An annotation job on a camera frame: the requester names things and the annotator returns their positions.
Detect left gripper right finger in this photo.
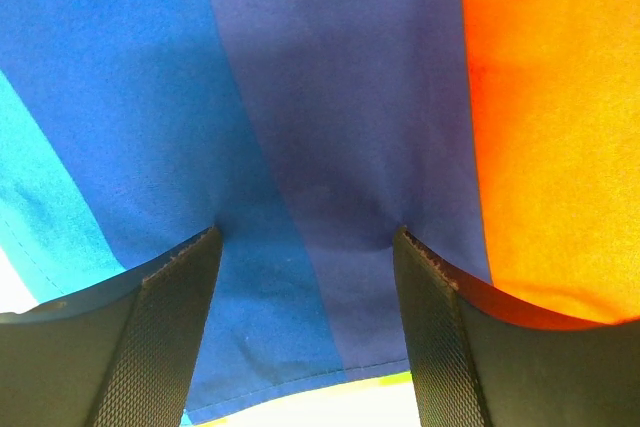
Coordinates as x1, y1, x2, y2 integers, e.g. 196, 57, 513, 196
393, 229, 639, 427

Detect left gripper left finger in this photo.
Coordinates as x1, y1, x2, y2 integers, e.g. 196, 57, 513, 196
1, 227, 222, 426

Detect rainbow striped shorts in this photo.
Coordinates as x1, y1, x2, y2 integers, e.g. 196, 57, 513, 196
1, 0, 639, 425

